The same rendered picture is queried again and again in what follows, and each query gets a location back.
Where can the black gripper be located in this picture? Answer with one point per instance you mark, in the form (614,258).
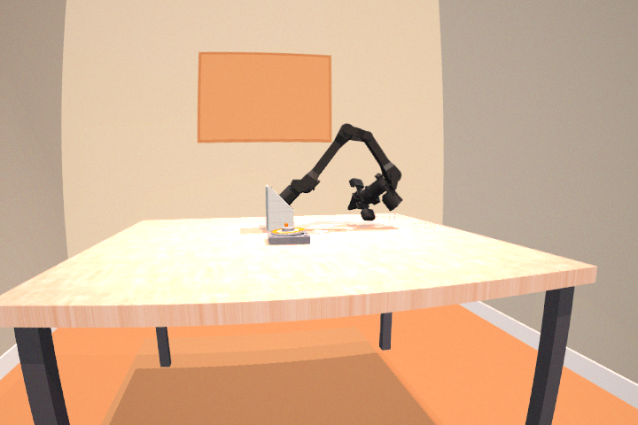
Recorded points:
(364,197)

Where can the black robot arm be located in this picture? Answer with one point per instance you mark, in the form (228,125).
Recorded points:
(385,181)

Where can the orange round plate with holes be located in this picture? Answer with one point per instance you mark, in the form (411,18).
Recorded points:
(279,232)

